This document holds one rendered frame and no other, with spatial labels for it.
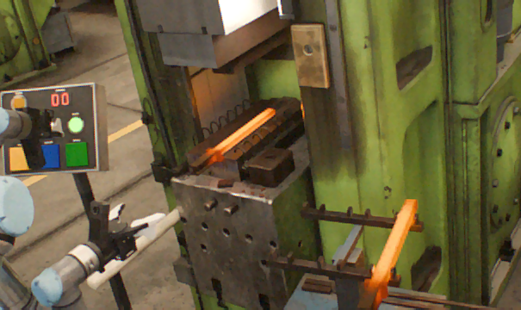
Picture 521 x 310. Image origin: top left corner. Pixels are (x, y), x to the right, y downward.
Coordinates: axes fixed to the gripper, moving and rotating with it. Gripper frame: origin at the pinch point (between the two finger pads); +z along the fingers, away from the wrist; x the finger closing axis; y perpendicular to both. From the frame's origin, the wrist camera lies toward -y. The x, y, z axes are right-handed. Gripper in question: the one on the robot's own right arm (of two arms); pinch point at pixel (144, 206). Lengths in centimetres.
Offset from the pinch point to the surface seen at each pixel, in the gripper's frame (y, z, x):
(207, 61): -29.0, 30.6, 4.8
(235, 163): 2.1, 30.6, 7.2
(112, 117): 100, 205, -266
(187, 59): -29.0, 30.6, -2.7
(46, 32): 70, 305, -459
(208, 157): -1.2, 26.3, 1.4
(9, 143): -5, 7, -67
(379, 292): 7, 0, 66
